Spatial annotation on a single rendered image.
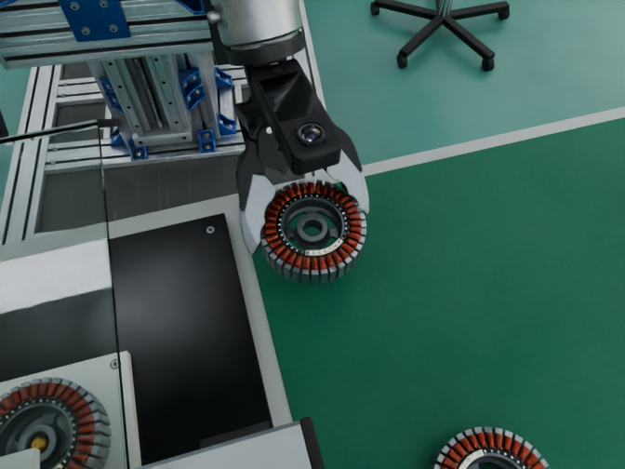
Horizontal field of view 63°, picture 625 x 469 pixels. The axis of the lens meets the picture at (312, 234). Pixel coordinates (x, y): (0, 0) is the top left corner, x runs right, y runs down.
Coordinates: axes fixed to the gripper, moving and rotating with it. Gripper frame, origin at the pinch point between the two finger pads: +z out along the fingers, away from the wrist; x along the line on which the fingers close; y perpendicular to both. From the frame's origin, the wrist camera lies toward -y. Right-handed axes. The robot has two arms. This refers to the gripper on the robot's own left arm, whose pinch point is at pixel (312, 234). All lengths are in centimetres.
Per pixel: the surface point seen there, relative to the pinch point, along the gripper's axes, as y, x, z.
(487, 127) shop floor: 93, -88, 40
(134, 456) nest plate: -10.7, 23.2, 9.4
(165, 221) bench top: 13.6, 14.7, -0.6
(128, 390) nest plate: -5.5, 22.4, 6.4
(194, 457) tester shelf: -34.9, 13.2, -15.2
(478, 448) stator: -20.6, -6.0, 14.7
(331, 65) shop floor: 134, -52, 17
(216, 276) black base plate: 3.0, 11.1, 2.9
